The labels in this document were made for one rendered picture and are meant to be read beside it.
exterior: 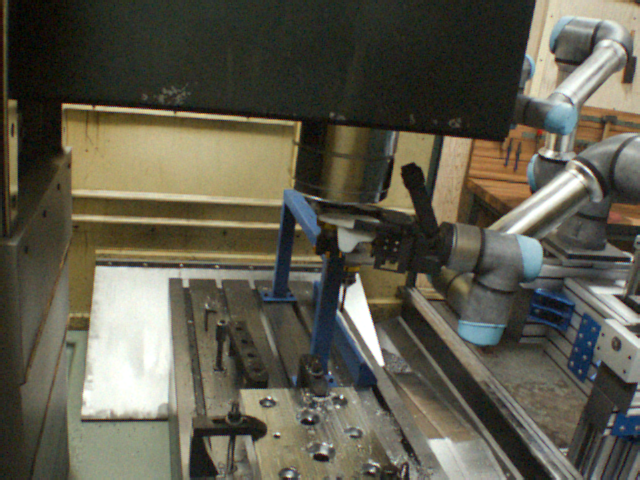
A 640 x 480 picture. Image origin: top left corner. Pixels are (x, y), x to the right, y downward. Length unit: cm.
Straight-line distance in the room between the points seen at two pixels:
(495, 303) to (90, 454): 106
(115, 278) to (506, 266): 134
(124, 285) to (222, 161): 50
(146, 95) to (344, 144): 28
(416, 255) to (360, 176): 18
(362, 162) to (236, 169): 113
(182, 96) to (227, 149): 119
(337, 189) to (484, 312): 33
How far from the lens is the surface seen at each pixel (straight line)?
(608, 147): 122
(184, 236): 202
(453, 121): 86
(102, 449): 165
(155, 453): 164
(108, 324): 191
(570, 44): 188
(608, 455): 205
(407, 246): 96
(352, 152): 87
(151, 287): 200
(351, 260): 127
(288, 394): 122
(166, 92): 76
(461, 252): 97
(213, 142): 194
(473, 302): 103
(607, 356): 156
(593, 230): 192
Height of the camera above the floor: 167
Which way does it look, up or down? 19 degrees down
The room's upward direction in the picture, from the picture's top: 8 degrees clockwise
